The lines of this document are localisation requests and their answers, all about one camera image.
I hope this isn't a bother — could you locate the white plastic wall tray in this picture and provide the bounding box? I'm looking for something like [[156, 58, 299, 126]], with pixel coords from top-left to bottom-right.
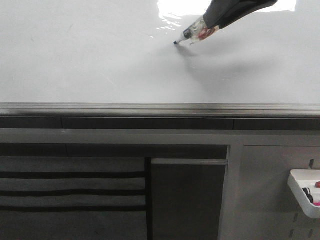
[[288, 169, 320, 219]]

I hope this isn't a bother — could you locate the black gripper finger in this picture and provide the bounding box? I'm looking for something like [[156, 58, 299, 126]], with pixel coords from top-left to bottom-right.
[[203, 0, 240, 27], [219, 0, 278, 29]]

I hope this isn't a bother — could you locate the grey horizontal shelf beam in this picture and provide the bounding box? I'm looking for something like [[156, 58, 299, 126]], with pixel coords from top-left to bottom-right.
[[0, 128, 320, 147]]

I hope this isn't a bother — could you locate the black capped marker in tray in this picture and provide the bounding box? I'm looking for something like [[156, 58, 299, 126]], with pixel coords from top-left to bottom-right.
[[302, 187, 314, 203]]

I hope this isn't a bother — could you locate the white pegboard panel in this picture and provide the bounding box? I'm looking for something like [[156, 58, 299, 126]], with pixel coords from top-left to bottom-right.
[[235, 146, 320, 240]]

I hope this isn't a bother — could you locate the aluminium whiteboard tray rail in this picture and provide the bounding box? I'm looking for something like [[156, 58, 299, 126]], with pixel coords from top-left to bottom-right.
[[0, 102, 320, 119]]

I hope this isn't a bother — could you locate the black whiteboard marker with tape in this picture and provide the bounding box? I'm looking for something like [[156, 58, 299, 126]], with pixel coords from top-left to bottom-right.
[[173, 16, 220, 45]]

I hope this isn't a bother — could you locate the white whiteboard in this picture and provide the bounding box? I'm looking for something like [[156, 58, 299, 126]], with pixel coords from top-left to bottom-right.
[[0, 0, 320, 104]]

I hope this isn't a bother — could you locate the dark grey cabinet panel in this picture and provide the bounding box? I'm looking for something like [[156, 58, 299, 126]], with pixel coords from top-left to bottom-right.
[[151, 160, 226, 240]]

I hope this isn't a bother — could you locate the grey fabric hanging organizer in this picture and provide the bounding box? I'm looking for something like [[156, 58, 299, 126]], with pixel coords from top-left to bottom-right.
[[0, 156, 151, 240]]

